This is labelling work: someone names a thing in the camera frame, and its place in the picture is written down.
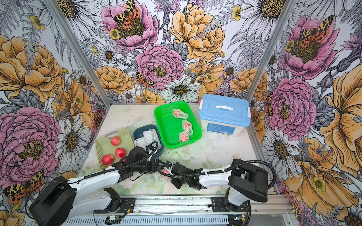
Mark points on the white foam net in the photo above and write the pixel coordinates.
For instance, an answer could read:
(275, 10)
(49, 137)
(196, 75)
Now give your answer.
(155, 137)

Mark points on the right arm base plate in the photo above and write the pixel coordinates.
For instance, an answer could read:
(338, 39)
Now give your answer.
(219, 204)

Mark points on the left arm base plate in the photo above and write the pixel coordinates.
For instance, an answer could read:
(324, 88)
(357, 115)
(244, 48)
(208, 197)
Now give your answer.
(124, 205)

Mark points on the bright green plastic basket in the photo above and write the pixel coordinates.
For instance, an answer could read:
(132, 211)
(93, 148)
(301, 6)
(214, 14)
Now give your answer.
(170, 127)

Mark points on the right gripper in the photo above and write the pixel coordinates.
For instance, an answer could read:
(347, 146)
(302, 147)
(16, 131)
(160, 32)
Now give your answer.
(174, 181)

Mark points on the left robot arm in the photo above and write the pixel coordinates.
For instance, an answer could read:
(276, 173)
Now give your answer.
(66, 198)

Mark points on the blue lidded storage box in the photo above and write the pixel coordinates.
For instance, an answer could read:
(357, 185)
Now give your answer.
(224, 115)

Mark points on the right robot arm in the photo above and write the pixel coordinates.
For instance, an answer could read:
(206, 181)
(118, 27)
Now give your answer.
(246, 180)

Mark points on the pale green perforated basket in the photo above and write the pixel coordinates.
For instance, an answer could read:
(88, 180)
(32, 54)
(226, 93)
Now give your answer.
(104, 147)

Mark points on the dark teal plastic tub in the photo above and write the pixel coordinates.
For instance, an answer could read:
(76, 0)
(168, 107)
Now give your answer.
(138, 133)

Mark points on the aluminium front rail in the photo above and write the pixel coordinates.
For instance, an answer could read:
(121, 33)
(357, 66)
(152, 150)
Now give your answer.
(191, 210)

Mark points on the bare red apple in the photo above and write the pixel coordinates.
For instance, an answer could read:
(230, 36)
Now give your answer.
(108, 159)
(115, 141)
(120, 153)

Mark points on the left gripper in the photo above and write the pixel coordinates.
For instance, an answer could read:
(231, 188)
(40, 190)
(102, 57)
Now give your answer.
(152, 169)

